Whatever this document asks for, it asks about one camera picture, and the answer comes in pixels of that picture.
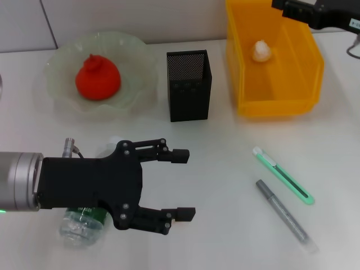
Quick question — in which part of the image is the green utility knife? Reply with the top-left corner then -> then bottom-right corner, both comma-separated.
252,145 -> 315,205

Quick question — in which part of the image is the red tomato-shaped toy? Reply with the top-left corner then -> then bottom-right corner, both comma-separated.
75,53 -> 122,101

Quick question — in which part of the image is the clear green-label water bottle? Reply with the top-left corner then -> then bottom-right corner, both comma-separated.
58,136 -> 122,249

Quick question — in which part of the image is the right gripper plug with cable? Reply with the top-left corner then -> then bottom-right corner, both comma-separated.
345,29 -> 360,60

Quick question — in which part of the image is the green glass fruit plate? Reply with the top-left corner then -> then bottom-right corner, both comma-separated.
44,30 -> 158,122

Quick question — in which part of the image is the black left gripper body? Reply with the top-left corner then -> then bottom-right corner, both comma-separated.
33,139 -> 144,231

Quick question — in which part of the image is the gripper plug with cable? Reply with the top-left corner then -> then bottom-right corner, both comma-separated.
345,29 -> 360,60
62,137 -> 85,159

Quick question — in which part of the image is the white paper ball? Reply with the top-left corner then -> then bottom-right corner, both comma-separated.
251,40 -> 273,62

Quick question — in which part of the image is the black mesh pen holder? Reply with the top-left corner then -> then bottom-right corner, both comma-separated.
166,49 -> 212,123

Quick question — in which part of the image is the left gripper plug with cable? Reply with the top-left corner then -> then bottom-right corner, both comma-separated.
62,137 -> 85,159

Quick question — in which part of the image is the grey marker pen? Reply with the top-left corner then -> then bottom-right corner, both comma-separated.
255,179 -> 318,253

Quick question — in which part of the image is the yellow plastic bin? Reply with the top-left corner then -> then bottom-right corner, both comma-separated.
225,0 -> 326,118

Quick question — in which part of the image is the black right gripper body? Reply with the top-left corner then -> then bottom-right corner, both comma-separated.
308,0 -> 360,30

